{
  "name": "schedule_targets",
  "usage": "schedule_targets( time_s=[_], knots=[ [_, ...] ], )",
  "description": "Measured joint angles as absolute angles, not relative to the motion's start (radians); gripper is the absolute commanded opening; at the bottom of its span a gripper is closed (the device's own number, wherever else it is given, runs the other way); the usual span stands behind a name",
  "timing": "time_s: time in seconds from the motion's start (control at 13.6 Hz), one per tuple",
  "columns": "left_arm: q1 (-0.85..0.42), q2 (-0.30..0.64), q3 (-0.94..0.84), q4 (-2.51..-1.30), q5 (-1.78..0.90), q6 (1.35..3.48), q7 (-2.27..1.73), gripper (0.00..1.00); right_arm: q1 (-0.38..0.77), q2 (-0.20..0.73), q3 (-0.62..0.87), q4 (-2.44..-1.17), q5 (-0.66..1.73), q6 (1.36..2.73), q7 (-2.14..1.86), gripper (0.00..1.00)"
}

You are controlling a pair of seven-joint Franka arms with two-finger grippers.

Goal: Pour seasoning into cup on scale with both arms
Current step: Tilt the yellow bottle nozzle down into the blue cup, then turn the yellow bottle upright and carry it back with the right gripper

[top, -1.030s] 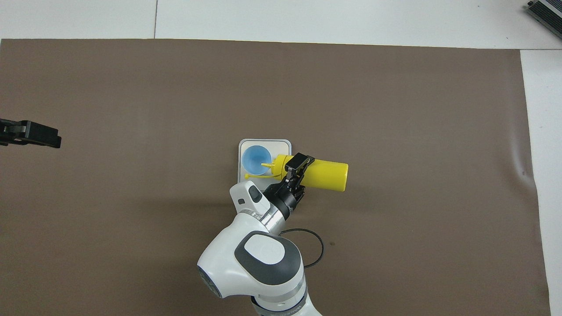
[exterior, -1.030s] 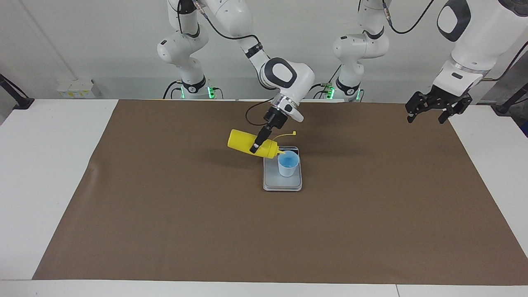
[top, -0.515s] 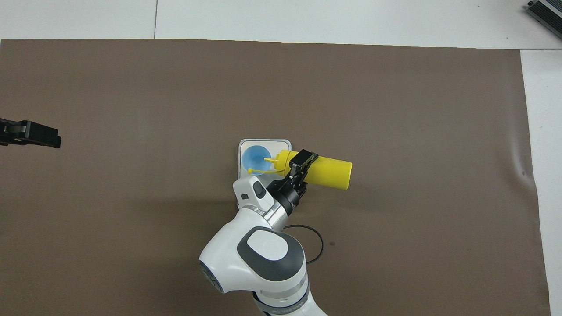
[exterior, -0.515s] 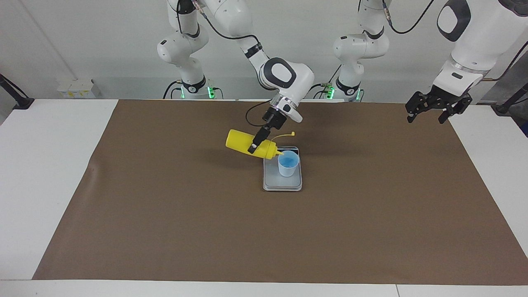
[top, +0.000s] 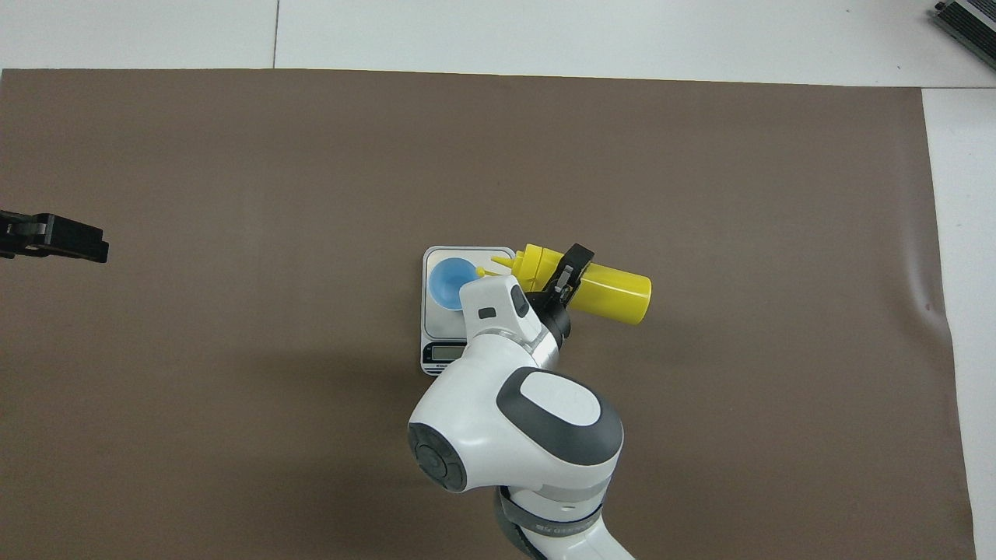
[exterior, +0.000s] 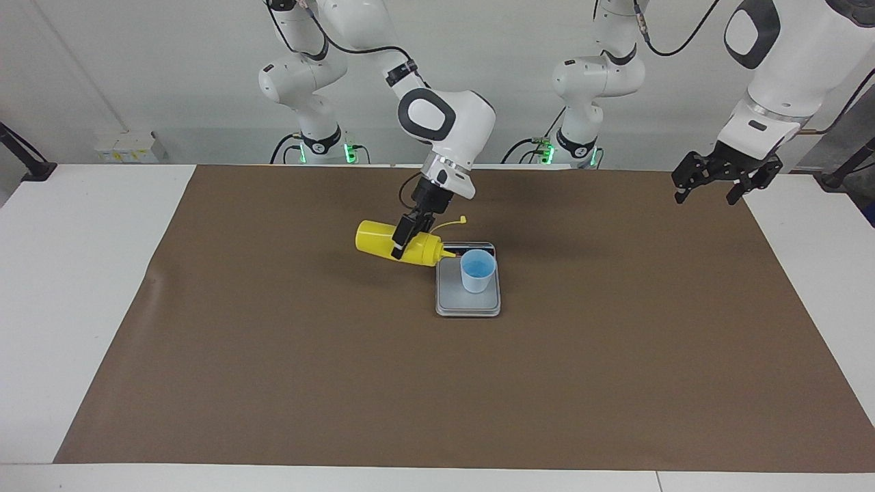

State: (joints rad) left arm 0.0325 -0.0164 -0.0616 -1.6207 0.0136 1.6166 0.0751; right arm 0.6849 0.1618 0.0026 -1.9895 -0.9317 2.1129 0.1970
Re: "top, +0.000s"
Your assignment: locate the yellow squeeze bottle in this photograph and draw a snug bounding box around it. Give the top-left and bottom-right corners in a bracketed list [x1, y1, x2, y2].
[476, 244, 653, 325]

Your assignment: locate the brown table mat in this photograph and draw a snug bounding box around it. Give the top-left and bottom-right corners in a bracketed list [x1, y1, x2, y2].
[0, 68, 977, 560]

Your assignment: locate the grey ribbed metal device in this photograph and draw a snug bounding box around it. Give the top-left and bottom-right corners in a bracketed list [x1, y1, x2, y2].
[934, 0, 996, 72]

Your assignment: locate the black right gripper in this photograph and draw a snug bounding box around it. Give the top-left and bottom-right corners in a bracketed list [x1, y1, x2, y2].
[529, 243, 596, 339]

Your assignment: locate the light blue paper cup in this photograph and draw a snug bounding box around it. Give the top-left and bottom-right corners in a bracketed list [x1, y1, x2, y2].
[430, 258, 479, 312]

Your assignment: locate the silver digital kitchen scale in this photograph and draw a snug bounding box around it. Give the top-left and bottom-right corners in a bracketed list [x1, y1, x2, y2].
[421, 246, 517, 377]

